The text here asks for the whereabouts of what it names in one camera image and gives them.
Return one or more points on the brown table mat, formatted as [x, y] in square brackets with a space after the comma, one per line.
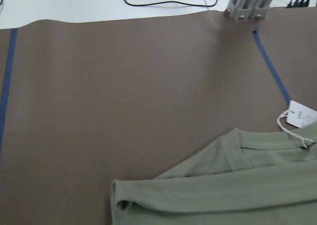
[96, 102]

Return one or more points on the aluminium frame post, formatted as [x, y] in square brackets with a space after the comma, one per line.
[247, 9]

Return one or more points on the white shirt price tag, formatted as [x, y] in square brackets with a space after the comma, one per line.
[300, 116]

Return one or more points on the olive green long-sleeve shirt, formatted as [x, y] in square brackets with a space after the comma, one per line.
[241, 178]

